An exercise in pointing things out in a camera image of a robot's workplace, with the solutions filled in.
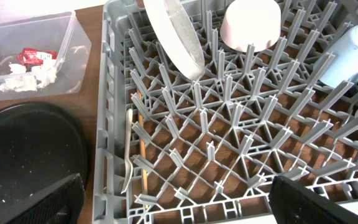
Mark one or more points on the red snack wrapper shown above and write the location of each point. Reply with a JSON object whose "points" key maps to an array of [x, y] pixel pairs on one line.
{"points": [[30, 56]]}

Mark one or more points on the round black tray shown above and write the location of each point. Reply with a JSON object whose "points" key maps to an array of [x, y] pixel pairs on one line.
{"points": [[40, 144]]}

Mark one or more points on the clear plastic bin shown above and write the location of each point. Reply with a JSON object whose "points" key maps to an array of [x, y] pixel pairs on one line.
{"points": [[56, 32]]}

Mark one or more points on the white plastic fork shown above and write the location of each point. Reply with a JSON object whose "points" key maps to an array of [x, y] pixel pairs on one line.
{"points": [[127, 160]]}

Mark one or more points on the white paper napkin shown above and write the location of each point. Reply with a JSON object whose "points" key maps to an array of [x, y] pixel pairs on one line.
{"points": [[45, 74]]}

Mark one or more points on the wooden chopstick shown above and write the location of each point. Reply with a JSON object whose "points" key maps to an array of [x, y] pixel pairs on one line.
{"points": [[142, 152]]}

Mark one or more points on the white tissue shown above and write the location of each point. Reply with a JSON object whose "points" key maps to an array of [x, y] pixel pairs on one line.
{"points": [[21, 83]]}

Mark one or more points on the light blue cup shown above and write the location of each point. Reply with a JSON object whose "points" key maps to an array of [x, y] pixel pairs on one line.
{"points": [[345, 64]]}

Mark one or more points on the pink bowl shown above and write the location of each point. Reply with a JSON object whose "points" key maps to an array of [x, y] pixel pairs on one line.
{"points": [[251, 22]]}

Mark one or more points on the grey dishwasher rack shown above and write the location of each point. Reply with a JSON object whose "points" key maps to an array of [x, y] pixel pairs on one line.
{"points": [[213, 146]]}

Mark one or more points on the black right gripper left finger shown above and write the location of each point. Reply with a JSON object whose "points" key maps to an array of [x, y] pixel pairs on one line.
{"points": [[60, 202]]}

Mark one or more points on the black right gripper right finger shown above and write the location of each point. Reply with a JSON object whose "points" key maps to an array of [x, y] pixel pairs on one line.
{"points": [[293, 203]]}

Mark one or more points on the grey plate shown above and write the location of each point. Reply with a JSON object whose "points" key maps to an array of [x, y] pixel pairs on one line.
{"points": [[177, 36]]}

